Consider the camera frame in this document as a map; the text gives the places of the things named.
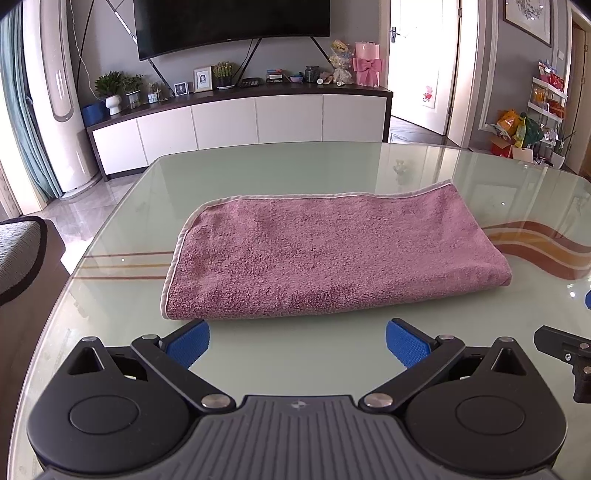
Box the framed wall painting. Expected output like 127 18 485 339
502 0 553 47

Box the grey fabric chair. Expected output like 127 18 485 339
0 216 65 308

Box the potted plant in white pot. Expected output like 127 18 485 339
95 71 125 116

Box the yellow bag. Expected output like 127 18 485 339
496 110 525 139

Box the brown wooden door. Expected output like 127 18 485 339
566 9 591 176

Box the blue box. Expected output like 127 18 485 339
82 102 108 126

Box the white television cabinet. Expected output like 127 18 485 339
87 85 394 182

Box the wrapped flower bouquet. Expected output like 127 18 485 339
329 39 354 87

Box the black television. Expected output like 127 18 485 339
134 0 332 62

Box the green succulent plant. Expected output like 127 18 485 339
213 61 236 90

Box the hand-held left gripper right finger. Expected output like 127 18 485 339
359 318 532 413

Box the white tower air conditioner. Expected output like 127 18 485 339
23 0 100 197

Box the small potted plant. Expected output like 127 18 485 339
122 74 145 110

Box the pink towel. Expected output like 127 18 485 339
160 181 512 321

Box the green bag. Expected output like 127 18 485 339
516 113 544 148

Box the pink gift box with bow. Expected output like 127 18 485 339
353 41 386 88

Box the white shelf rack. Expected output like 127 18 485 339
529 60 568 167

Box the teal curtain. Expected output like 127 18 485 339
0 9 63 199

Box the white photo frame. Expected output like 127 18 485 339
193 66 214 94

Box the red cardboard box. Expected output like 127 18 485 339
489 134 514 158

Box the white door with pink sticker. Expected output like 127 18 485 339
398 0 458 136

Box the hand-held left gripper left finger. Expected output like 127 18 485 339
65 318 237 413

